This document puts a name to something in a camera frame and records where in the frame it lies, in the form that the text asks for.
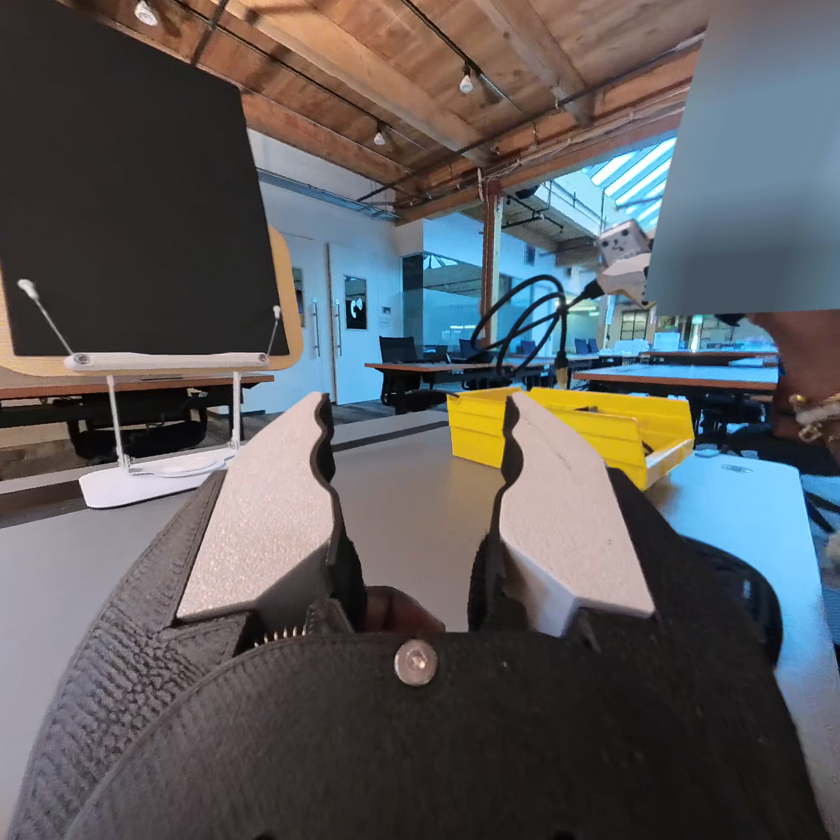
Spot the white door with window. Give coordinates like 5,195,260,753
327,241,403,406

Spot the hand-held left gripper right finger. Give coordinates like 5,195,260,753
467,391,658,639

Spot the person's right hand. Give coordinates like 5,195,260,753
747,311,840,399

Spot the wooden support column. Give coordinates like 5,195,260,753
481,182,505,329

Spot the black board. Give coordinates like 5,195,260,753
0,0,290,358

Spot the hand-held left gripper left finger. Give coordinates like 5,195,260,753
175,392,368,624

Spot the wooden office desk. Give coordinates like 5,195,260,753
573,363,780,395
0,373,275,460
364,357,559,414

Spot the black braided HDMI cable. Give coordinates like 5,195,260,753
469,273,601,393

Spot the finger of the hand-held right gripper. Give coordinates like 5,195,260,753
596,252,655,307
596,218,655,267

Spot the person's right forearm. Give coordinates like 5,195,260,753
771,420,840,463

